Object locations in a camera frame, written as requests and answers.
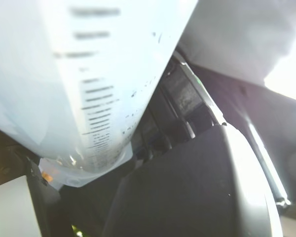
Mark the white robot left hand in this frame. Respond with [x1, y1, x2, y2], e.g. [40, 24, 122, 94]
[0, 48, 292, 237]

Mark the large clear plastic syringe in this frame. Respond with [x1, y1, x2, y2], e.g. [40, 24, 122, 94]
[0, 0, 199, 190]

